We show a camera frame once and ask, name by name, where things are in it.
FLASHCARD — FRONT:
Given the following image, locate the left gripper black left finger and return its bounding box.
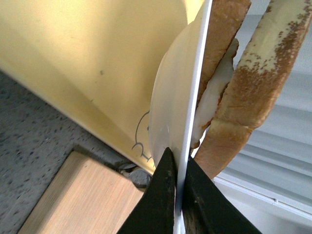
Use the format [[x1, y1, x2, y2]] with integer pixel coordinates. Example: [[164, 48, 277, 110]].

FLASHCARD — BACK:
[[118, 147, 176, 234]]

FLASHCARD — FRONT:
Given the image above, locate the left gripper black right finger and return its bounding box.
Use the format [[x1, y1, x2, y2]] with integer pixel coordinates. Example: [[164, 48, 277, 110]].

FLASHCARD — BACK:
[[182, 157, 261, 234]]

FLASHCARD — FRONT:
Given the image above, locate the white round plate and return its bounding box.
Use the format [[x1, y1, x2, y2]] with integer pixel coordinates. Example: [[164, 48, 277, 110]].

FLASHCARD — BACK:
[[149, 0, 213, 234]]

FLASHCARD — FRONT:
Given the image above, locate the bread slice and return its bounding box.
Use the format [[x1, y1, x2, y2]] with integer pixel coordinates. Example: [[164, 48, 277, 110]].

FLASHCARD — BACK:
[[196, 0, 251, 104], [195, 0, 312, 178]]

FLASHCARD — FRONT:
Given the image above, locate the white sandwich filling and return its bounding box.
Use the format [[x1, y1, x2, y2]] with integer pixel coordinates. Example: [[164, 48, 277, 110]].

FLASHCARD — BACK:
[[191, 39, 239, 149]]

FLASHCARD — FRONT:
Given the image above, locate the wooden cutting board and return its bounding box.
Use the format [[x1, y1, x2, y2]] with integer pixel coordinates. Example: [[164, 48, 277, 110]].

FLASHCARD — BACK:
[[19, 152, 143, 234]]

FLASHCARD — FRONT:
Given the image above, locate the yellow bear tray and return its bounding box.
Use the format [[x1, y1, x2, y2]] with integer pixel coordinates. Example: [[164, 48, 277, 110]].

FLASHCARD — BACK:
[[0, 0, 203, 173]]

